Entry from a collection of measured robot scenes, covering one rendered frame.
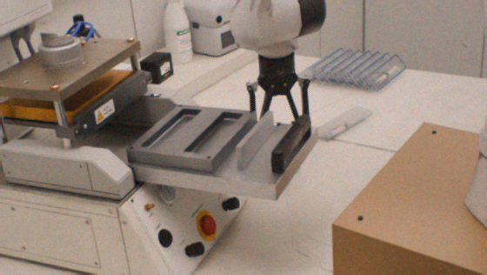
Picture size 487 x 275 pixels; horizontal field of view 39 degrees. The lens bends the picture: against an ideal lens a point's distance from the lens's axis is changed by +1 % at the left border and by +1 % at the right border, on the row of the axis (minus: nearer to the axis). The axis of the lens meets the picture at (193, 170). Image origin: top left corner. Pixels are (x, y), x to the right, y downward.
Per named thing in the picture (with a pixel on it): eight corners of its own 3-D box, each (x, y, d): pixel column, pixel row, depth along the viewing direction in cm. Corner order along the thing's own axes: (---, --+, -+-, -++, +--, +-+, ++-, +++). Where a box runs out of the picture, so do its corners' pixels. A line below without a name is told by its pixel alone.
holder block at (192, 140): (127, 162, 119) (125, 149, 118) (179, 116, 135) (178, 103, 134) (213, 173, 112) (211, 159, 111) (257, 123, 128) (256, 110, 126)
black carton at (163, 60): (142, 83, 204) (138, 61, 201) (157, 72, 211) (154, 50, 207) (159, 84, 201) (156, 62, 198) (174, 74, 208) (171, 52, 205)
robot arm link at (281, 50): (299, 31, 135) (300, 57, 138) (290, 13, 146) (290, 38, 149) (236, 38, 136) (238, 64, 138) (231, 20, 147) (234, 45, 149)
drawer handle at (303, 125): (271, 172, 110) (270, 150, 108) (301, 133, 122) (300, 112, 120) (283, 174, 109) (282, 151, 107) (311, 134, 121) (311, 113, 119)
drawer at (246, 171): (119, 182, 121) (112, 143, 118) (176, 130, 138) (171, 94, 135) (276, 205, 108) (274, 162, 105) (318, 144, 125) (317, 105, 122)
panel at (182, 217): (179, 288, 121) (126, 200, 117) (243, 203, 144) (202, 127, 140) (188, 286, 120) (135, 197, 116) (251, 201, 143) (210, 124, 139)
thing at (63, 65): (-37, 127, 129) (-57, 61, 123) (62, 69, 153) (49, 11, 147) (70, 140, 118) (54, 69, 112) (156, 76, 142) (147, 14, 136)
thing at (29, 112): (3, 124, 129) (-10, 76, 124) (71, 80, 145) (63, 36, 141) (79, 132, 121) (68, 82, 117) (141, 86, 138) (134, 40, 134)
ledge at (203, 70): (16, 134, 192) (11, 119, 190) (198, 42, 247) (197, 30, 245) (90, 156, 174) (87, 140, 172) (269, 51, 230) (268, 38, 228)
